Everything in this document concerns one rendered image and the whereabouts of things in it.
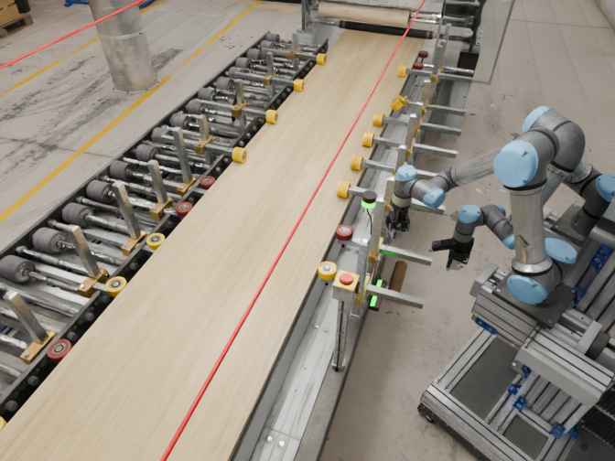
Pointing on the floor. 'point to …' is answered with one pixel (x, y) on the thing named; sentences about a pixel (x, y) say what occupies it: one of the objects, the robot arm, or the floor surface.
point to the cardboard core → (398, 276)
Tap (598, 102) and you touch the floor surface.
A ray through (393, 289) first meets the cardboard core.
